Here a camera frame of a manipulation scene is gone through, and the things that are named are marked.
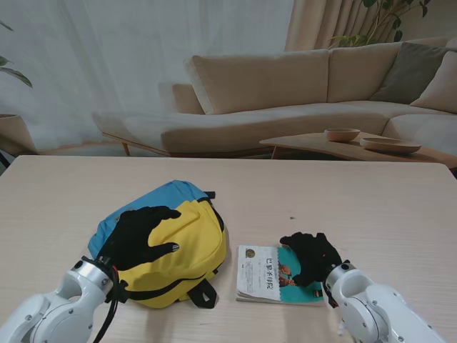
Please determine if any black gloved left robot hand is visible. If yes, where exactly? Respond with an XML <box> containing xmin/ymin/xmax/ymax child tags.
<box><xmin>99</xmin><ymin>206</ymin><xmax>181</xmax><ymax>275</ymax></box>

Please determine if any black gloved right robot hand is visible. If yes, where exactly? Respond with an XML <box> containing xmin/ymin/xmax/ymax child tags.
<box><xmin>280</xmin><ymin>232</ymin><xmax>343</xmax><ymax>287</ymax></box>

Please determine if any white and teal cover book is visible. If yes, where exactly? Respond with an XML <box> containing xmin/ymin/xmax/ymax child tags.
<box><xmin>235</xmin><ymin>244</ymin><xmax>328</xmax><ymax>307</ymax></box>

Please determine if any yellow and blue school bag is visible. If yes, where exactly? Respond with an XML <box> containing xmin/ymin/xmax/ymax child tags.
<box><xmin>87</xmin><ymin>180</ymin><xmax>228</xmax><ymax>310</ymax></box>

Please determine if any wooden coffee table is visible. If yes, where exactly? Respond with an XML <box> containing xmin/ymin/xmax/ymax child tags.
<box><xmin>259</xmin><ymin>131</ymin><xmax>457</xmax><ymax>171</ymax></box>

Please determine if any small wooden bowl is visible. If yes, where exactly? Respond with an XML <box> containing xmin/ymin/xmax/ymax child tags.
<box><xmin>323</xmin><ymin>127</ymin><xmax>361</xmax><ymax>143</ymax></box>

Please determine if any wide shallow wooden bowl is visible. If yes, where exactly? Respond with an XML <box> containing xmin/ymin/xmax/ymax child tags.
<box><xmin>358</xmin><ymin>137</ymin><xmax>423</xmax><ymax>154</ymax></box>

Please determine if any beige sectional sofa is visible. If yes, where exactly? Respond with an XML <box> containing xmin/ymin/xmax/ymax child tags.
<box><xmin>91</xmin><ymin>35</ymin><xmax>457</xmax><ymax>158</ymax></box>

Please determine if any beige plant pot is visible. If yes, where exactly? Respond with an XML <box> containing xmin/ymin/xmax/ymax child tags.
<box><xmin>0</xmin><ymin>113</ymin><xmax>36</xmax><ymax>155</ymax></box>

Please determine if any sheer white curtain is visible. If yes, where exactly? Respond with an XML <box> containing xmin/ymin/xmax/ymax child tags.
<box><xmin>0</xmin><ymin>0</ymin><xmax>297</xmax><ymax>154</ymax></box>

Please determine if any green plant with long leaves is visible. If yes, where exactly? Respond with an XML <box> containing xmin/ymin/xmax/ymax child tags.
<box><xmin>0</xmin><ymin>19</ymin><xmax>34</xmax><ymax>89</ymax></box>

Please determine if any grey sofa cushion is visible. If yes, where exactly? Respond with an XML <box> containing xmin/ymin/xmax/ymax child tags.
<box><xmin>369</xmin><ymin>41</ymin><xmax>457</xmax><ymax>105</ymax></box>

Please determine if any beige sofa cushion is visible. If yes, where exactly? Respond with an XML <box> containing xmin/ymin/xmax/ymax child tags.
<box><xmin>409</xmin><ymin>50</ymin><xmax>457</xmax><ymax>115</ymax></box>

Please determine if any tall green leafy plant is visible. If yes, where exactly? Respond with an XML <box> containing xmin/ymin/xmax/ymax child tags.
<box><xmin>328</xmin><ymin>0</ymin><xmax>433</xmax><ymax>49</ymax></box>

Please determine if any beige pleated curtain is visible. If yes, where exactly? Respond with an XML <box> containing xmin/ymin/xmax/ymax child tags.
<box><xmin>284</xmin><ymin>0</ymin><xmax>404</xmax><ymax>53</ymax></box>

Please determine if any red and black left arm cable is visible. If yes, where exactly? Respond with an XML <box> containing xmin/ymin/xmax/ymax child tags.
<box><xmin>92</xmin><ymin>266</ymin><xmax>128</xmax><ymax>343</ymax></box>

